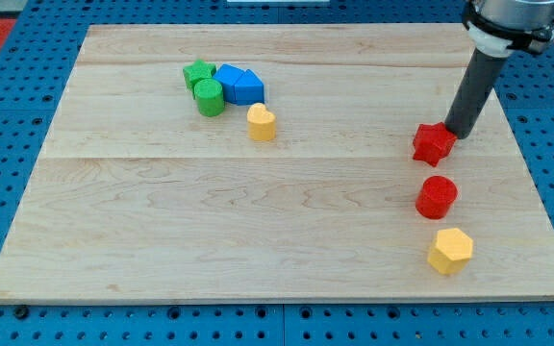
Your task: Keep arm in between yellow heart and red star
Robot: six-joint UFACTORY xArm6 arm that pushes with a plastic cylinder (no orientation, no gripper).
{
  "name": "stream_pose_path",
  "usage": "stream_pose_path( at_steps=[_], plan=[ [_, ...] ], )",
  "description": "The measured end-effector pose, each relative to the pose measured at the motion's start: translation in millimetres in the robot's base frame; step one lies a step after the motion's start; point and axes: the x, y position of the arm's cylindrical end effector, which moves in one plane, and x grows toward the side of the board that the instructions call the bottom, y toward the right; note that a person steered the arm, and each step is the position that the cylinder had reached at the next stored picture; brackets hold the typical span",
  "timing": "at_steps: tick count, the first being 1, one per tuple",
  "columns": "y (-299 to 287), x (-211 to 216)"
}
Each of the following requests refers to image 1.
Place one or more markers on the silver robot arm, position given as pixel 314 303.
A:
pixel 501 27

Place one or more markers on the yellow heart block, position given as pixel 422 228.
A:
pixel 261 123

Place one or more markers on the green star block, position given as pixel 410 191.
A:
pixel 198 71

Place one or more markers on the red star block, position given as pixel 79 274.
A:
pixel 432 143

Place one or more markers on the light wooden board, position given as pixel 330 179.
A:
pixel 138 199

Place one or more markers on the blue triangle block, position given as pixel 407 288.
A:
pixel 249 89

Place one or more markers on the green cylinder block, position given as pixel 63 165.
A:
pixel 208 94

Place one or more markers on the blue cube block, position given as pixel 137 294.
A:
pixel 228 75

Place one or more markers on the red cylinder block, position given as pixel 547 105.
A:
pixel 436 197

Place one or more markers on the yellow hexagon block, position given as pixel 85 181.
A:
pixel 450 251

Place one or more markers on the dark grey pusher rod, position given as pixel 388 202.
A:
pixel 473 92

